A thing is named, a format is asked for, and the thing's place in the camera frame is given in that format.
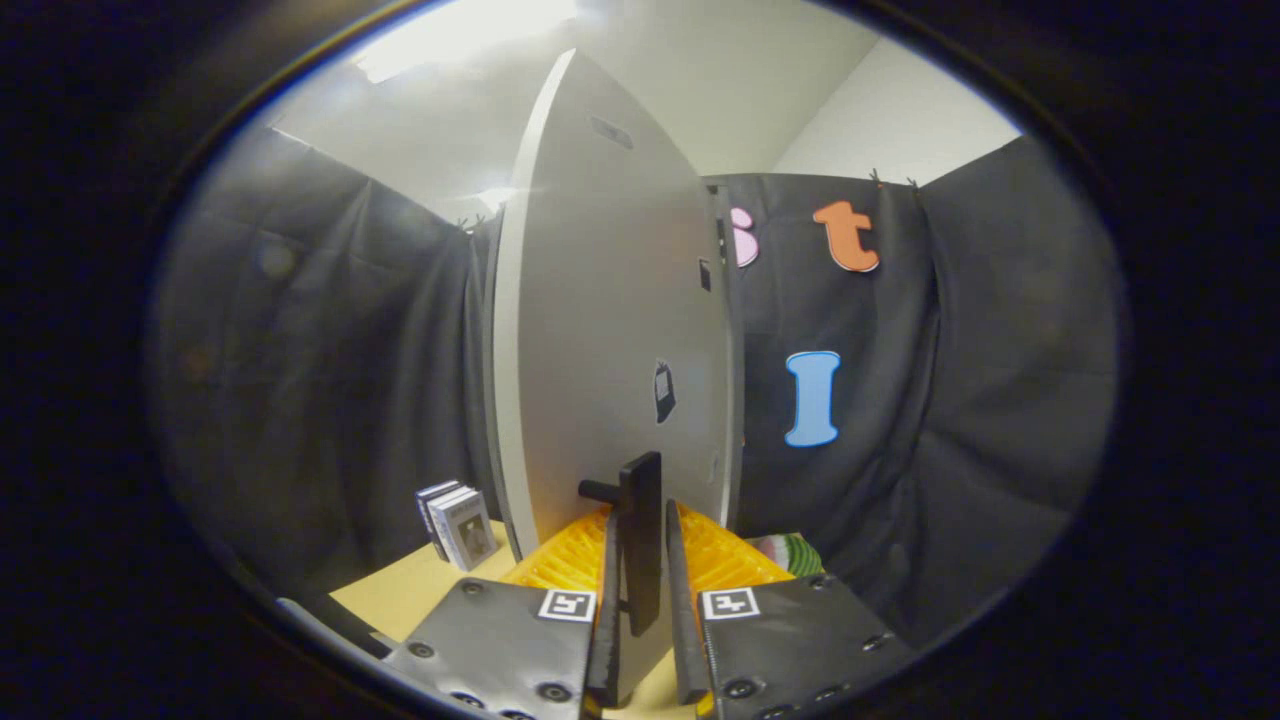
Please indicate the small white book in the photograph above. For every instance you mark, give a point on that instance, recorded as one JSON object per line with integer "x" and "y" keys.
{"x": 470, "y": 532}
{"x": 438, "y": 505}
{"x": 424, "y": 500}

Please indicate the black backdrop cloth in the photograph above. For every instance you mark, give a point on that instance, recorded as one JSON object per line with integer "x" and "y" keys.
{"x": 950, "y": 400}

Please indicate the white shoe cabinet door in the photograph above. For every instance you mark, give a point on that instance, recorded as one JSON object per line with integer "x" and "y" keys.
{"x": 610, "y": 300}

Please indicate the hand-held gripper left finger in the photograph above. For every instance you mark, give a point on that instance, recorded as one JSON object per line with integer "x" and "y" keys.
{"x": 606, "y": 620}

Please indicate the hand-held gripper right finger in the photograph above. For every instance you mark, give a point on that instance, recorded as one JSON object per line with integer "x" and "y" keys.
{"x": 684, "y": 620}

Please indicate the pink green striped object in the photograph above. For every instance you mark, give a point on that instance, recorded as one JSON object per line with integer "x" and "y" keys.
{"x": 792, "y": 555}

